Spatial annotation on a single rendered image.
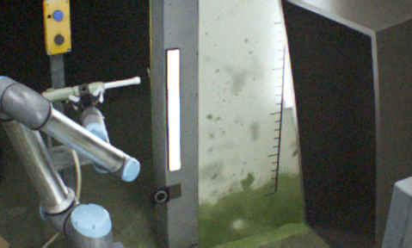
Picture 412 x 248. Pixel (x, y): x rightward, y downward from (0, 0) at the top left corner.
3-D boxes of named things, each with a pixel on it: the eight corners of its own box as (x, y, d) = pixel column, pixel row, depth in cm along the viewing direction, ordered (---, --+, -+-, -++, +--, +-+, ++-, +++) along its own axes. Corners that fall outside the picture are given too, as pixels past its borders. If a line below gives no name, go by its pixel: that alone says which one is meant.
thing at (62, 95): (46, 137, 270) (42, 92, 260) (45, 133, 273) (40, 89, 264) (142, 119, 289) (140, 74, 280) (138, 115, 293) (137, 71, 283)
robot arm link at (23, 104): (30, 85, 177) (147, 163, 230) (11, 77, 185) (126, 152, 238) (13, 118, 175) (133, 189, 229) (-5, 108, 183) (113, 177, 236)
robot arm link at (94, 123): (88, 153, 228) (82, 133, 223) (84, 136, 238) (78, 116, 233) (111, 146, 230) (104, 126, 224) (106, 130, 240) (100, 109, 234)
